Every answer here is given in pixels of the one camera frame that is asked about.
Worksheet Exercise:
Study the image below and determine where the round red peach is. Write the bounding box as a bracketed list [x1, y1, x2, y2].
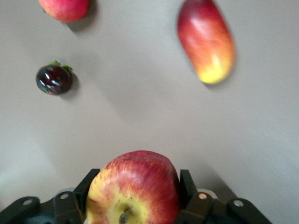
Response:
[38, 0, 90, 23]

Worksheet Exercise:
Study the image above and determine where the small red yellow apple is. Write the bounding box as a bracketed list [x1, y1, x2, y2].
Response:
[85, 150, 181, 224]

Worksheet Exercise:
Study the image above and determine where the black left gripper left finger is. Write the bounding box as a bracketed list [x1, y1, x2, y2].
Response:
[53, 168, 101, 224]

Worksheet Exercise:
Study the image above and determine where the red yellow mango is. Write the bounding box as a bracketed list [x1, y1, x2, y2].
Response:
[176, 0, 236, 85]

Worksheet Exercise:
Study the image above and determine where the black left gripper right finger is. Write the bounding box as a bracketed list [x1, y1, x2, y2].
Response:
[177, 169, 214, 224]

